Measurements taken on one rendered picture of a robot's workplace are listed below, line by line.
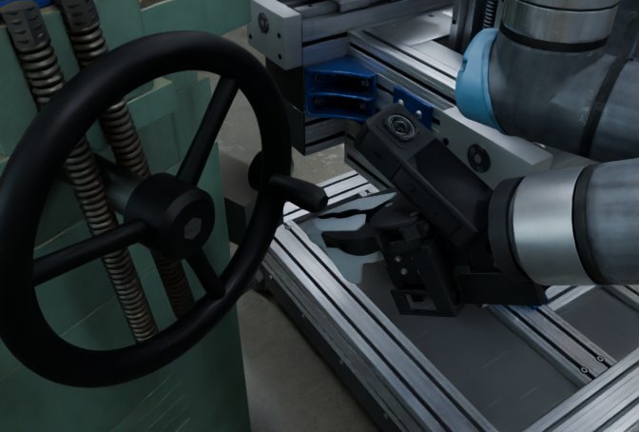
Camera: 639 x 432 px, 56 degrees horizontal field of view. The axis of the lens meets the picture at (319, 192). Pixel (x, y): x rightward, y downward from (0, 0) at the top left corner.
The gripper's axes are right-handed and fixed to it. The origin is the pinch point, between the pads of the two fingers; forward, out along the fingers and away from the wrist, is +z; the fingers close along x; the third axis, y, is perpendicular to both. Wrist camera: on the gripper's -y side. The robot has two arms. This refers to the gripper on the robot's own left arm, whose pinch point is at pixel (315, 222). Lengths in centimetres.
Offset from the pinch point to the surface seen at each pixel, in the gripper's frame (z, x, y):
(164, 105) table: 7.8, -3.3, -14.7
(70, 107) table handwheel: -4.2, -16.9, -17.6
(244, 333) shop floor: 77, 32, 43
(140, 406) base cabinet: 39.0, -9.0, 20.8
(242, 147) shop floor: 126, 93, 15
